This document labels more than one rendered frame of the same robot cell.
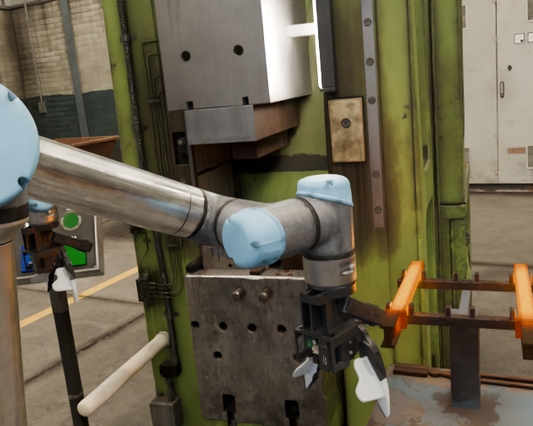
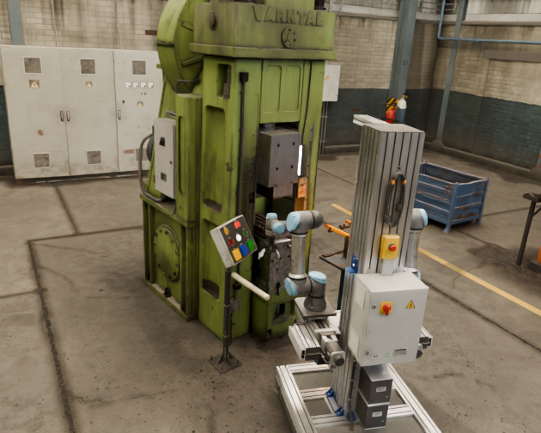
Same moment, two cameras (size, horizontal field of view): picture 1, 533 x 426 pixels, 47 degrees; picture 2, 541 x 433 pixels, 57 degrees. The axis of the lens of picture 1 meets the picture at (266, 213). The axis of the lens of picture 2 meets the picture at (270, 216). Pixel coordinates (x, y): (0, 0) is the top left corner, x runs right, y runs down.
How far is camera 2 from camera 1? 3.55 m
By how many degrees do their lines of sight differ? 58
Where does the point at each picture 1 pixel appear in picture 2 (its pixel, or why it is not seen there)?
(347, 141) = (301, 191)
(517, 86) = (128, 112)
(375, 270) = not seen: hidden behind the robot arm
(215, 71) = (284, 173)
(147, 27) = (247, 154)
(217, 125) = (282, 191)
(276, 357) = not seen: hidden behind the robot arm
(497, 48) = (114, 88)
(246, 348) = (286, 264)
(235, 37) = (292, 162)
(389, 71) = (312, 168)
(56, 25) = not seen: outside the picture
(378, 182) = (306, 202)
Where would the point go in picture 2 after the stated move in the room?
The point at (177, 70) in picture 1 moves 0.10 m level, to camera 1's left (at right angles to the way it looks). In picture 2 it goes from (273, 173) to (266, 176)
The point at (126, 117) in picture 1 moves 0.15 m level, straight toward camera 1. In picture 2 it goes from (234, 188) to (252, 191)
